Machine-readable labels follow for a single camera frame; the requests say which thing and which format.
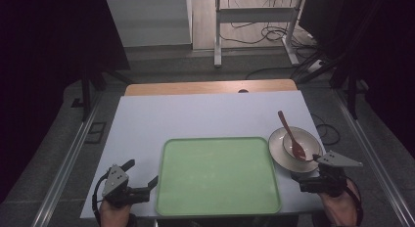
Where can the green plastic tray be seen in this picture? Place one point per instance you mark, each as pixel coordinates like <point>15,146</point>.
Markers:
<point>218,178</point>

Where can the black stand legs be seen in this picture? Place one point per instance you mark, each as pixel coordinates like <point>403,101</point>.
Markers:
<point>86,96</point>
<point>351,93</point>

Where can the person's left hand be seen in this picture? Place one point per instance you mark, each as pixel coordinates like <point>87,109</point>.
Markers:
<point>114,215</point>

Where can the white metal stand frame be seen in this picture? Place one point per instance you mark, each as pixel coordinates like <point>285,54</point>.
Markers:
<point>254,15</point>

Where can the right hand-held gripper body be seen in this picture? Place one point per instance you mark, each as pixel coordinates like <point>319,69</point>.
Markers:
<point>331,179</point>

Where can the small white bowl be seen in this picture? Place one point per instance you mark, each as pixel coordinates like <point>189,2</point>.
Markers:
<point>306,140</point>

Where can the aluminium rail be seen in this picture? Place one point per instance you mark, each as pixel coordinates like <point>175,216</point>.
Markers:
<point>65,165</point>
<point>375,168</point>

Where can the black floor plate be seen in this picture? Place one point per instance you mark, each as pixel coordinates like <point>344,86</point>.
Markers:
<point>95,132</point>

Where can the beige round plate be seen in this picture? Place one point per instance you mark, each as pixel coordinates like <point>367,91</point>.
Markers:
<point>277,152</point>

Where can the red-brown spoon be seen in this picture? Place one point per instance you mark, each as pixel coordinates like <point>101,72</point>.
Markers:
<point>295,145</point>

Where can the white power strip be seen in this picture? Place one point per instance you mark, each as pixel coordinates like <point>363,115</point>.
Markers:
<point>315,65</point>

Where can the white table sheet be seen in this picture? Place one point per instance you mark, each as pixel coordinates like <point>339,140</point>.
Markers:
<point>195,116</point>

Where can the person's right hand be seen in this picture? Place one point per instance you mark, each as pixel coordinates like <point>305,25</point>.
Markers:
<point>339,207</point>

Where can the grey cabinet panel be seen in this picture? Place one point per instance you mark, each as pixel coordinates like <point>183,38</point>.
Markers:
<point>150,21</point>

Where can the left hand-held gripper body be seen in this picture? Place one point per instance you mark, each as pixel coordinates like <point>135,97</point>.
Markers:
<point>114,183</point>

